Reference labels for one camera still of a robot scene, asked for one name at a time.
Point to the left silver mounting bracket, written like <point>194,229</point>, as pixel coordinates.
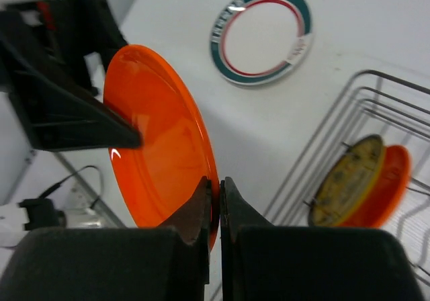
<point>78,214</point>

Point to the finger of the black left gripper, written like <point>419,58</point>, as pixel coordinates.
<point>55,113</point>

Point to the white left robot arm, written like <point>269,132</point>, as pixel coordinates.
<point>70,30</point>

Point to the yellow patterned plate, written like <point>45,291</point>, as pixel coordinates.
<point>349,183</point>

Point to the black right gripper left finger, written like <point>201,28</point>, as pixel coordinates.
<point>168,262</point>

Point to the grey wire dish rack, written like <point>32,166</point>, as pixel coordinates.
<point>371,102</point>

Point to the orange plate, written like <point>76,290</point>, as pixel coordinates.
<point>159,176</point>
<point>387,192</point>

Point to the white plate green red rim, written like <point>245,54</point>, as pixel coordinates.
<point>255,42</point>

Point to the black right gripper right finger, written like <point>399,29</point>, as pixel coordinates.
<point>261,261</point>

